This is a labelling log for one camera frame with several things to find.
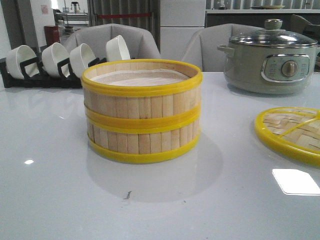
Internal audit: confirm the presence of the grey-green electric cooking pot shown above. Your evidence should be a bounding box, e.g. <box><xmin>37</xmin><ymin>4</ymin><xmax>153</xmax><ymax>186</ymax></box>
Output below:
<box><xmin>217</xmin><ymin>43</ymin><xmax>320</xmax><ymax>95</ymax></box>

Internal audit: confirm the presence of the bamboo steamer basket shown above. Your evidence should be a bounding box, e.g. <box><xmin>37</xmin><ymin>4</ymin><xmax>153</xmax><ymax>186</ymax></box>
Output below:
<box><xmin>86</xmin><ymin>114</ymin><xmax>201</xmax><ymax>164</ymax></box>
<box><xmin>81</xmin><ymin>59</ymin><xmax>203</xmax><ymax>130</ymax></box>

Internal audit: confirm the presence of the grey chair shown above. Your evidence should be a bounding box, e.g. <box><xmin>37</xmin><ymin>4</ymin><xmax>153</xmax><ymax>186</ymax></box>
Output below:
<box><xmin>62</xmin><ymin>23</ymin><xmax>161</xmax><ymax>59</ymax></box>
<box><xmin>181</xmin><ymin>23</ymin><xmax>259</xmax><ymax>72</ymax></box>

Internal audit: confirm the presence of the red fire extinguisher box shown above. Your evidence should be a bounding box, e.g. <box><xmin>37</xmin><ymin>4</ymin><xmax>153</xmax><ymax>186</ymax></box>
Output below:
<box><xmin>43</xmin><ymin>25</ymin><xmax>60</xmax><ymax>46</ymax></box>

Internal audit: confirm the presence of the black bowl rack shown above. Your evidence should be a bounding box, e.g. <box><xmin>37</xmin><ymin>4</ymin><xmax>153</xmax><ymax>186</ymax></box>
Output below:
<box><xmin>0</xmin><ymin>57</ymin><xmax>108</xmax><ymax>89</ymax></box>

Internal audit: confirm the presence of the white bowl right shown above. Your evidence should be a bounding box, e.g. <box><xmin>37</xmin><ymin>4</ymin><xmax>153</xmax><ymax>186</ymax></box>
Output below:
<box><xmin>105</xmin><ymin>35</ymin><xmax>131</xmax><ymax>62</ymax></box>

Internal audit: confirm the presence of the grey chair right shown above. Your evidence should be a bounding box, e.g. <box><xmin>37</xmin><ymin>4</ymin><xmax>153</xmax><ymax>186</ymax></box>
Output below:
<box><xmin>181</xmin><ymin>23</ymin><xmax>259</xmax><ymax>72</ymax></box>

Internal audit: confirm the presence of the white steamer liner left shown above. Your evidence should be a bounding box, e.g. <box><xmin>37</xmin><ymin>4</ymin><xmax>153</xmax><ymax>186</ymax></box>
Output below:
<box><xmin>91</xmin><ymin>68</ymin><xmax>189</xmax><ymax>87</ymax></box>

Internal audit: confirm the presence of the bamboo steamer lid yellow rim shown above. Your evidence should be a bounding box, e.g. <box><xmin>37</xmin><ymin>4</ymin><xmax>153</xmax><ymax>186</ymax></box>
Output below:
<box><xmin>254</xmin><ymin>106</ymin><xmax>320</xmax><ymax>167</ymax></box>

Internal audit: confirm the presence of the white bowl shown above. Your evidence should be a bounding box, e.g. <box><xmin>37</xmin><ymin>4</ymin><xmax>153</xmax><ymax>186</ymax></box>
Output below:
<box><xmin>105</xmin><ymin>35</ymin><xmax>131</xmax><ymax>62</ymax></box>
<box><xmin>69</xmin><ymin>43</ymin><xmax>96</xmax><ymax>78</ymax></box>
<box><xmin>5</xmin><ymin>45</ymin><xmax>36</xmax><ymax>80</ymax></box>
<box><xmin>42</xmin><ymin>42</ymin><xmax>70</xmax><ymax>78</ymax></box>

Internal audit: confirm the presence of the white bowl far left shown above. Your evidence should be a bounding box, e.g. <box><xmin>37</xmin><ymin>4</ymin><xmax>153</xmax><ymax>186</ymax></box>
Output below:
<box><xmin>5</xmin><ymin>45</ymin><xmax>36</xmax><ymax>80</ymax></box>

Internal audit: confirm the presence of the grey chair left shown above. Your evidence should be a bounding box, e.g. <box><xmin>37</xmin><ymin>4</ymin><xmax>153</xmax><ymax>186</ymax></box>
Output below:
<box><xmin>62</xmin><ymin>23</ymin><xmax>161</xmax><ymax>59</ymax></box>

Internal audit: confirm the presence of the glass pot lid with knob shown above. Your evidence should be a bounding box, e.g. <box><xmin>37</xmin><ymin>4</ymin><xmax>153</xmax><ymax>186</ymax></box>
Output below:
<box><xmin>229</xmin><ymin>18</ymin><xmax>318</xmax><ymax>48</ymax></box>

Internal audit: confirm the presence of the white cabinet background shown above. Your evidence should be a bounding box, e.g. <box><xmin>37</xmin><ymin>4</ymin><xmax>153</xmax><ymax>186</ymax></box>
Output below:
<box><xmin>159</xmin><ymin>0</ymin><xmax>206</xmax><ymax>60</ymax></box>

